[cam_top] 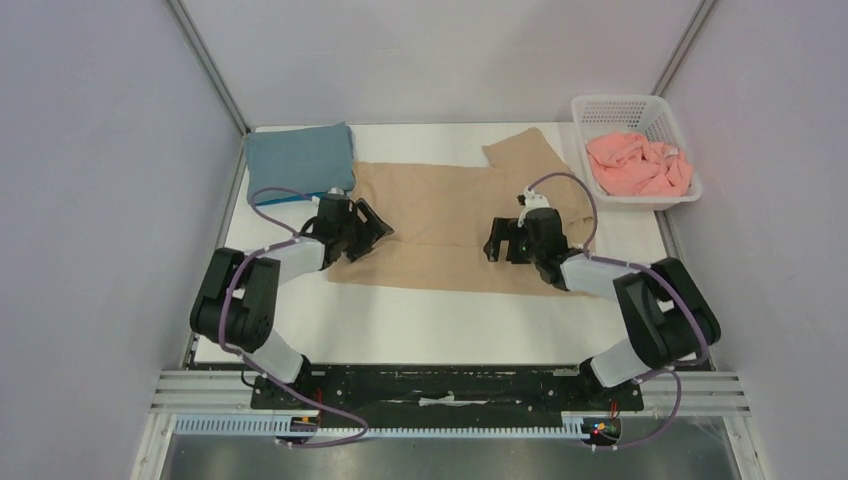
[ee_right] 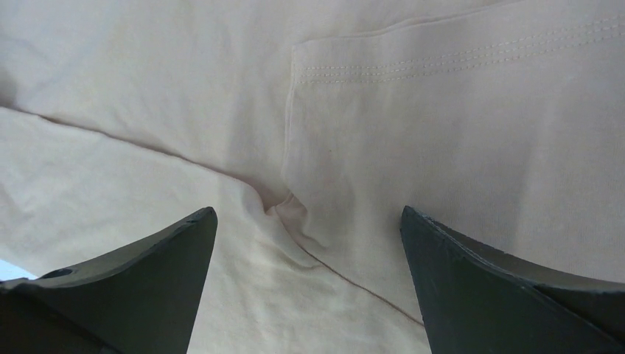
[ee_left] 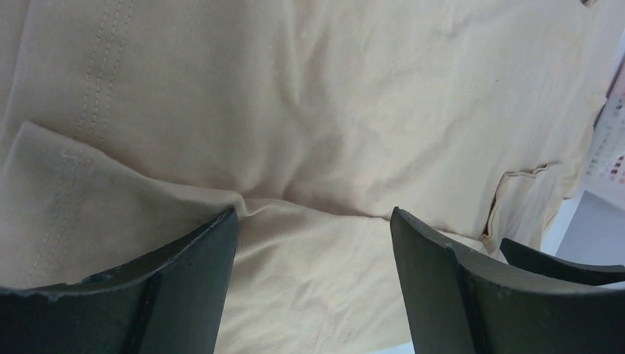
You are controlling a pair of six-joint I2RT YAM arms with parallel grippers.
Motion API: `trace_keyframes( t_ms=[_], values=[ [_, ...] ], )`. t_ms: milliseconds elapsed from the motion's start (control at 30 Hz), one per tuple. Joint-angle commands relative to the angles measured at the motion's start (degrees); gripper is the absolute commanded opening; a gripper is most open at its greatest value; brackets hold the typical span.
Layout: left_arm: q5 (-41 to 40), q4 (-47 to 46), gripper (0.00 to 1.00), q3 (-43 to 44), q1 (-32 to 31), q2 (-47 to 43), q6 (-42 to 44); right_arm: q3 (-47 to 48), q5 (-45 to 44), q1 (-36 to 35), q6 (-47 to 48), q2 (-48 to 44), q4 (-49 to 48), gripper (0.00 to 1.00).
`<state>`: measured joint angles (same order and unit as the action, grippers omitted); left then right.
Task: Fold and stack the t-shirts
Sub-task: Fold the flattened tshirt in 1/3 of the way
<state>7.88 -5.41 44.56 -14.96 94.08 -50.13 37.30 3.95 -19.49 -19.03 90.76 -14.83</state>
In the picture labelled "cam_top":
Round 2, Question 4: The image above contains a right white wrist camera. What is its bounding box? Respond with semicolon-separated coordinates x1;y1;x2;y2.
517;187;550;212

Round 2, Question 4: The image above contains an aluminium frame rail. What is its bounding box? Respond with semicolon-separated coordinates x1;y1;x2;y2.
150;371;752;418

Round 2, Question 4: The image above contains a white slotted cable duct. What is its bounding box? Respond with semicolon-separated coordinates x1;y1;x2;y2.
174;414;590;440

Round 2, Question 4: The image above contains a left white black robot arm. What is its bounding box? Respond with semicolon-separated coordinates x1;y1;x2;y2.
189;194;394;408

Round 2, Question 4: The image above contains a white plastic basket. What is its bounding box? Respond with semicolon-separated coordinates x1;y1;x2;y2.
571;94;702;211

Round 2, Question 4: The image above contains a folded bright blue t shirt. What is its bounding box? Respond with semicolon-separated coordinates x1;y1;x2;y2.
254;191;326;206

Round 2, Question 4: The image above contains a folded grey-blue t shirt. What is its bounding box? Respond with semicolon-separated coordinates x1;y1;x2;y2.
245;122;356;201

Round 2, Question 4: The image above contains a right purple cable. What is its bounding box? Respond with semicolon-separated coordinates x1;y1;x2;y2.
526;172;713;453

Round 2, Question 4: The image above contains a purple cable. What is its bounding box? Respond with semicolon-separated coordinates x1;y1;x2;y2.
526;172;713;453
217;186;370;450

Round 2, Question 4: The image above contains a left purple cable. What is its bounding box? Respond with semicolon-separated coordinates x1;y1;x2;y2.
217;186;370;450

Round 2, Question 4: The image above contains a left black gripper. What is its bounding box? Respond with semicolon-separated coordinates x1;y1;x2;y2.
337;199;393;263

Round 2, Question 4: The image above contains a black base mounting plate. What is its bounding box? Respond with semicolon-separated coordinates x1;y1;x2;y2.
293;364;644;431

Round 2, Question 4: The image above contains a pink t shirt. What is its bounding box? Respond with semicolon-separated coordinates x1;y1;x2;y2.
586;132;694;197

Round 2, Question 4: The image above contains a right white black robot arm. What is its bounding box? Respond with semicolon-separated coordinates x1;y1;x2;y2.
483;207;721;408

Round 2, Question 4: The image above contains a beige t shirt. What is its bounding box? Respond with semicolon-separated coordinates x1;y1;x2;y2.
327;128;594;297

